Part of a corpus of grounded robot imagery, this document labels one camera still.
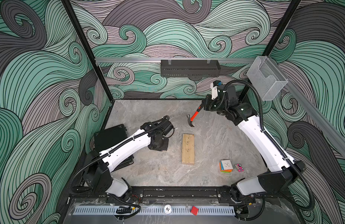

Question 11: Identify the aluminium rail wall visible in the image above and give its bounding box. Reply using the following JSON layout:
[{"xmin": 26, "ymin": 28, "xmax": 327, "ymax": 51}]
[
  {"xmin": 95, "ymin": 57, "xmax": 255, "ymax": 63},
  {"xmin": 267, "ymin": 57, "xmax": 345, "ymax": 157}
]

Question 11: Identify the white slotted cable duct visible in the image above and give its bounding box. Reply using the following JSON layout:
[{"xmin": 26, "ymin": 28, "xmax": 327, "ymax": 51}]
[{"xmin": 73, "ymin": 205, "xmax": 235, "ymax": 216}]

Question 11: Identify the white round knob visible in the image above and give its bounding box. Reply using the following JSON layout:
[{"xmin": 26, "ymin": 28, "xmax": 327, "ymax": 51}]
[{"xmin": 164, "ymin": 204, "xmax": 172, "ymax": 215}]

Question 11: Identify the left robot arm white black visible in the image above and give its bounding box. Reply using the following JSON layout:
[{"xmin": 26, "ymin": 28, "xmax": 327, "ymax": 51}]
[{"xmin": 82, "ymin": 116, "xmax": 174, "ymax": 197}]

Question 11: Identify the colourful puzzle cube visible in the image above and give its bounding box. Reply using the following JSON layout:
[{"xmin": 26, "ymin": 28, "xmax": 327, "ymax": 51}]
[{"xmin": 219, "ymin": 160, "xmax": 234, "ymax": 173}]

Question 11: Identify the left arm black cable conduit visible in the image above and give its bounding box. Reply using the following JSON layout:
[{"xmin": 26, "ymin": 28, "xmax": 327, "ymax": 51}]
[{"xmin": 67, "ymin": 116, "xmax": 171, "ymax": 220}]

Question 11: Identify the aluminium rail back wall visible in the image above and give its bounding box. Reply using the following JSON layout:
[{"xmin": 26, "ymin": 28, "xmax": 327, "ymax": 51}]
[{"xmin": 95, "ymin": 57, "xmax": 255, "ymax": 63}]

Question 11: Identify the aluminium rail right wall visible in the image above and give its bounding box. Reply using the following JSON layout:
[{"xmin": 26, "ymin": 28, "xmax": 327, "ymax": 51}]
[{"xmin": 267, "ymin": 57, "xmax": 345, "ymax": 157}]

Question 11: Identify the small pink toy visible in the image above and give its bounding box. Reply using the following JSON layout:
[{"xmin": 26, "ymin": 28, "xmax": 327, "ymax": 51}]
[{"xmin": 235, "ymin": 164, "xmax": 244, "ymax": 172}]

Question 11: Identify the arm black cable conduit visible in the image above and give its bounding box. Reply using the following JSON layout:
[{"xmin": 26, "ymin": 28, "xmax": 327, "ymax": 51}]
[
  {"xmin": 217, "ymin": 79, "xmax": 316, "ymax": 222},
  {"xmin": 67, "ymin": 116, "xmax": 171, "ymax": 220}
]

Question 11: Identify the clear plastic wall bin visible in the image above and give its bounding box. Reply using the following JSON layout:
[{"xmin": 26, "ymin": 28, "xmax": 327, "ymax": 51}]
[{"xmin": 247, "ymin": 56, "xmax": 288, "ymax": 101}]

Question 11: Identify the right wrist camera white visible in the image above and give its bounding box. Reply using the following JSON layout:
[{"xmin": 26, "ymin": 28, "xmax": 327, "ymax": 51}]
[{"xmin": 210, "ymin": 80, "xmax": 222, "ymax": 100}]

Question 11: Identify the black case on table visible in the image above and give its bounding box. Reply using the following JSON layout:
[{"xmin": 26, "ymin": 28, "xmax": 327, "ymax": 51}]
[{"xmin": 93, "ymin": 124, "xmax": 135, "ymax": 171}]

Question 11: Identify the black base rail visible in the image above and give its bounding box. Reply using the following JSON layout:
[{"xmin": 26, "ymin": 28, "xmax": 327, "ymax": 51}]
[{"xmin": 69, "ymin": 185, "xmax": 282, "ymax": 206}]

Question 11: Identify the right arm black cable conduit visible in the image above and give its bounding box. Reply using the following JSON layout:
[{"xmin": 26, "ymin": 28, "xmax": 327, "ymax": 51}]
[{"xmin": 217, "ymin": 79, "xmax": 316, "ymax": 222}]

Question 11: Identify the small red cube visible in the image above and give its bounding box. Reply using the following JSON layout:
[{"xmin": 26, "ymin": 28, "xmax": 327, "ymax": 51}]
[{"xmin": 191, "ymin": 206, "xmax": 199, "ymax": 216}]

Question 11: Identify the wooden block with nails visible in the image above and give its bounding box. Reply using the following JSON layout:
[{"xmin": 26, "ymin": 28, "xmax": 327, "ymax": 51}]
[{"xmin": 182, "ymin": 134, "xmax": 195, "ymax": 165}]

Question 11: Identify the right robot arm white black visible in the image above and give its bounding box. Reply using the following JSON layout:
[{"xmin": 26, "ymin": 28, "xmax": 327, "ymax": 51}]
[{"xmin": 204, "ymin": 81, "xmax": 305, "ymax": 196}]

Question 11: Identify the black perforated wall shelf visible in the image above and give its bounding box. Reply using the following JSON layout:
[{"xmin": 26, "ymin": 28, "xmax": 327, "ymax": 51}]
[{"xmin": 160, "ymin": 59, "xmax": 221, "ymax": 78}]

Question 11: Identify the claw hammer red black handle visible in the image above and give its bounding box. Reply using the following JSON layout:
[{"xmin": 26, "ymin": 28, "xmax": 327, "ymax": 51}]
[{"xmin": 187, "ymin": 103, "xmax": 205, "ymax": 127}]

